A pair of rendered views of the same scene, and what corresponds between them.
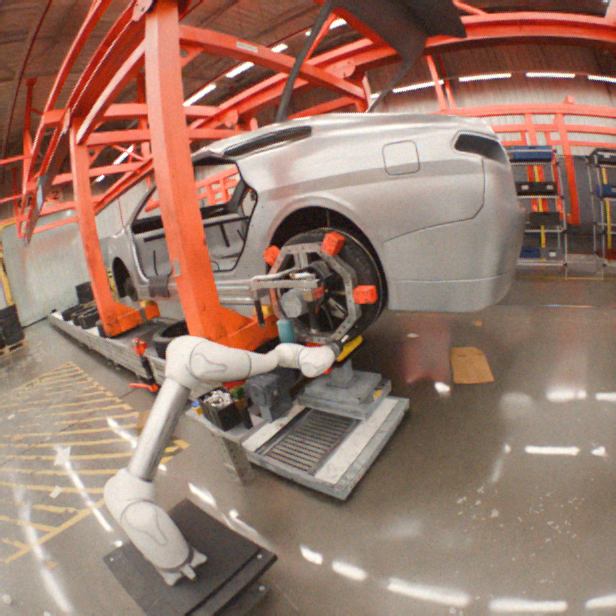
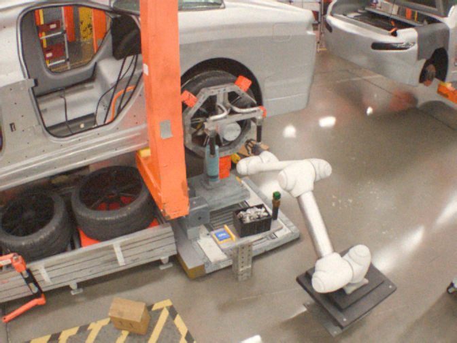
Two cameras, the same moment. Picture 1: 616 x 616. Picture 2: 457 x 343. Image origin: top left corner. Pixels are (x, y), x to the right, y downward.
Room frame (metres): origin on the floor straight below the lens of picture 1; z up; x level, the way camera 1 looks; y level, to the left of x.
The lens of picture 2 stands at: (0.67, 2.10, 2.04)
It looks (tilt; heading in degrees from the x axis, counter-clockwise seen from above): 34 degrees down; 294
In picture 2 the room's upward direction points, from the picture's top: straight up
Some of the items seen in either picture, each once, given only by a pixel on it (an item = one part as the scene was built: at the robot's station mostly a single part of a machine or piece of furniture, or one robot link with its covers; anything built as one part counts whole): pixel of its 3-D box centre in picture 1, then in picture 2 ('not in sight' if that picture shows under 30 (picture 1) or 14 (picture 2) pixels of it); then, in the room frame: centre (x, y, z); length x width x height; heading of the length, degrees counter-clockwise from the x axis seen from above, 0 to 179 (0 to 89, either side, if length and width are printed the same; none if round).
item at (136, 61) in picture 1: (106, 100); not in sight; (2.34, 1.34, 2.67); 1.77 x 0.10 x 0.12; 51
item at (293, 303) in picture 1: (303, 298); (224, 125); (1.64, 0.01, 0.85); 0.21 x 0.14 x 0.14; 141
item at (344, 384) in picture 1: (341, 367); (211, 172); (1.82, -0.14, 0.32); 0.40 x 0.30 x 0.28; 51
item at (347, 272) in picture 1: (311, 294); (219, 121); (1.69, -0.03, 0.85); 0.54 x 0.07 x 0.54; 51
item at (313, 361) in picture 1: (314, 362); (268, 162); (1.32, 0.01, 0.64); 0.16 x 0.13 x 0.11; 141
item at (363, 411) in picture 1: (344, 393); (212, 192); (1.82, -0.14, 0.13); 0.50 x 0.36 x 0.10; 51
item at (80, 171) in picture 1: (85, 223); not in sight; (2.93, 2.11, 1.75); 0.20 x 0.18 x 2.45; 141
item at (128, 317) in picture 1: (135, 308); not in sight; (3.20, 1.88, 0.69); 0.52 x 0.17 x 0.35; 141
